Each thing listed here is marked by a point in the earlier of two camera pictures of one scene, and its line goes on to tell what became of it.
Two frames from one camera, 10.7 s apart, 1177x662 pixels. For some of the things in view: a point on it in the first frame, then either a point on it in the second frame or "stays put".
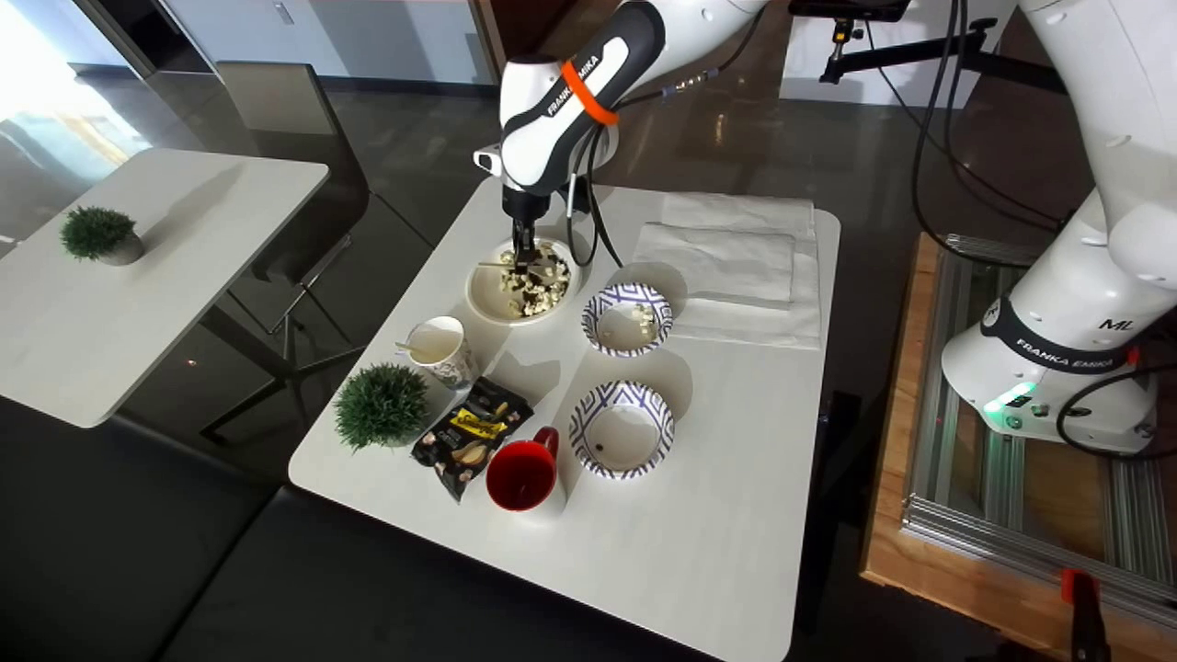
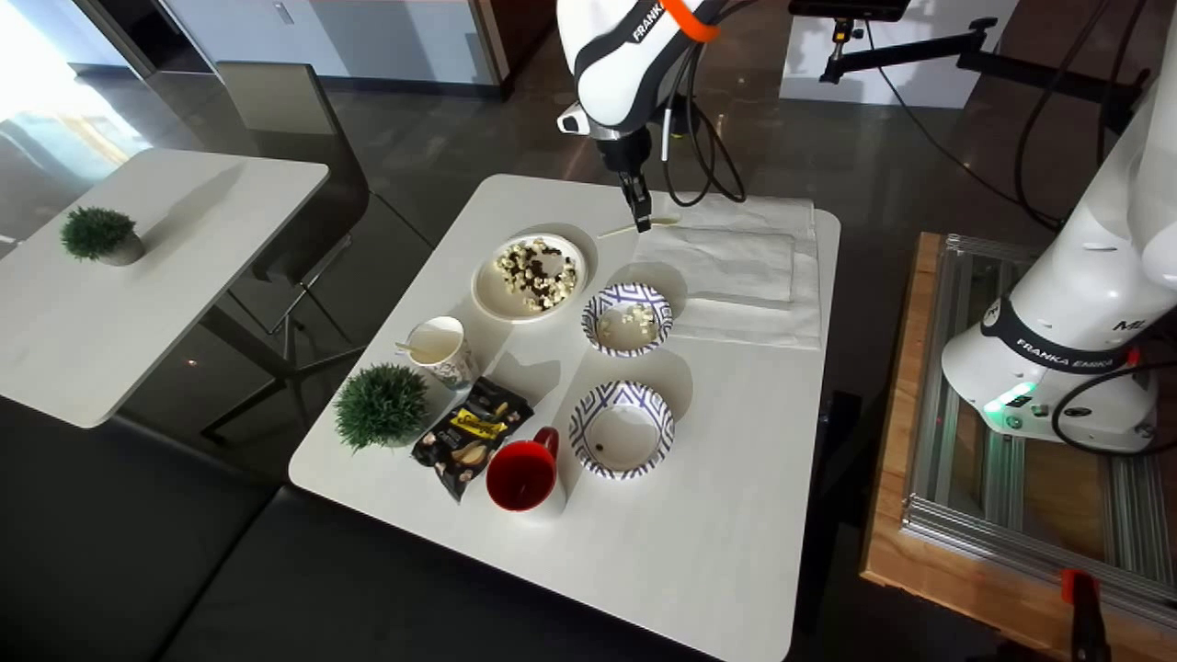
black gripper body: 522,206 -> 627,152
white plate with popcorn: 518,287 stays put
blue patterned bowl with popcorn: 627,320 stays put
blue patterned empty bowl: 624,427 stays put
